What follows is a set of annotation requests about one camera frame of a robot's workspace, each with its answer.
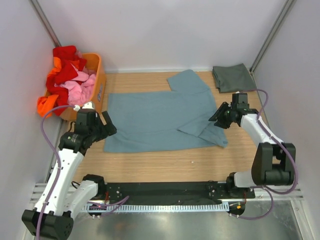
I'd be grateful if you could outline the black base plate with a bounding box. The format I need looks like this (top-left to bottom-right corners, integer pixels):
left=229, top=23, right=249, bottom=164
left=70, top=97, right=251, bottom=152
left=105, top=180, right=256, bottom=206

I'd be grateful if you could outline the aluminium corner post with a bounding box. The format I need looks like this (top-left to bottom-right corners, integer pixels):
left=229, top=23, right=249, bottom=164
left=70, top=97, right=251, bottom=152
left=29, top=0, right=62, bottom=47
left=249, top=0, right=297, bottom=76

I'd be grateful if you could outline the right aluminium corner post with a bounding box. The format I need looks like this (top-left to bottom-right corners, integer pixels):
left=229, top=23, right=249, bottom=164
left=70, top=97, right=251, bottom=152
left=249, top=0, right=297, bottom=76

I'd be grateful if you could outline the blue-grey t shirt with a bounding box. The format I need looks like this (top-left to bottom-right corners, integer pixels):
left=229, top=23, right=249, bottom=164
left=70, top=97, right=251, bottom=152
left=103, top=70, right=228, bottom=153

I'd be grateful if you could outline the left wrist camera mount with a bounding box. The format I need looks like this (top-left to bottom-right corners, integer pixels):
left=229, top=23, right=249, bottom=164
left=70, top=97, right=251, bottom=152
left=73, top=101, right=96, bottom=112

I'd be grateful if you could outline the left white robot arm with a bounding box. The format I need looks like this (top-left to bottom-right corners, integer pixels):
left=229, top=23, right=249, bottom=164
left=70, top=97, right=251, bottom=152
left=21, top=108, right=117, bottom=240

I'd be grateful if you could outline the purple cable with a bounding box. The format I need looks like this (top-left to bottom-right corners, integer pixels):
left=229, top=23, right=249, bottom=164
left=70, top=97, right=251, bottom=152
left=232, top=88, right=300, bottom=221
left=34, top=104, right=130, bottom=240

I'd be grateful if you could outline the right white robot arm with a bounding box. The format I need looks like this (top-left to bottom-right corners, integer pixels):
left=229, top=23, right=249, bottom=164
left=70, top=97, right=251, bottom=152
left=209, top=92, right=298, bottom=198

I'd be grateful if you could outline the red t shirt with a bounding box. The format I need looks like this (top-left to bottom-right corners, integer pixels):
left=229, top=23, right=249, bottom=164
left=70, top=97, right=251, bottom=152
left=45, top=45, right=87, bottom=107

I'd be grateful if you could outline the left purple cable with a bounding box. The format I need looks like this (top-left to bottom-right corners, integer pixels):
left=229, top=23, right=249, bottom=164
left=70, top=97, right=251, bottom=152
left=34, top=104, right=130, bottom=240

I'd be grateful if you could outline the orange plastic laundry basket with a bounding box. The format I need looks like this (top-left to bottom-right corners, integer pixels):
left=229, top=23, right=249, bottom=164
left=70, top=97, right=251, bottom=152
left=58, top=52, right=107, bottom=121

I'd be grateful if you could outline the slotted white cable duct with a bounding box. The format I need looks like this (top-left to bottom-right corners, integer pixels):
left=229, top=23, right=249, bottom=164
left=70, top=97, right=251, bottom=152
left=80, top=202, right=229, bottom=214

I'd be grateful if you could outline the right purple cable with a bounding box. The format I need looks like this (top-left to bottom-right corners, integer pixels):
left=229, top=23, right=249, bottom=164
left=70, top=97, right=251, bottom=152
left=232, top=88, right=300, bottom=221

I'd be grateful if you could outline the left aluminium corner post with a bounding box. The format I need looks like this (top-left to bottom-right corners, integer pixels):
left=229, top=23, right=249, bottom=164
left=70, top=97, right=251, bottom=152
left=29, top=0, right=62, bottom=47

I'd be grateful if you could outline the aluminium frame rail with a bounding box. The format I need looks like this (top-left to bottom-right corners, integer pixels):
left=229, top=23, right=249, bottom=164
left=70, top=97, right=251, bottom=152
left=29, top=179, right=305, bottom=204

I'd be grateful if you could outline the orange t shirt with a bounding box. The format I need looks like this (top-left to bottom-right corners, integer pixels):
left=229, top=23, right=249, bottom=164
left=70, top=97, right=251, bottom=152
left=36, top=57, right=62, bottom=117

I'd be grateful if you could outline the folded dark grey t shirt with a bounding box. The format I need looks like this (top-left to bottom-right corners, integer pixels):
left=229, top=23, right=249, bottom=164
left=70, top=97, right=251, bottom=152
left=212, top=63, right=256, bottom=94

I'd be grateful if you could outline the pink t shirt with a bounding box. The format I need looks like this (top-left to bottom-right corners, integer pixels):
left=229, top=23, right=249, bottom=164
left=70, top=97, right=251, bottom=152
left=58, top=49, right=98, bottom=107

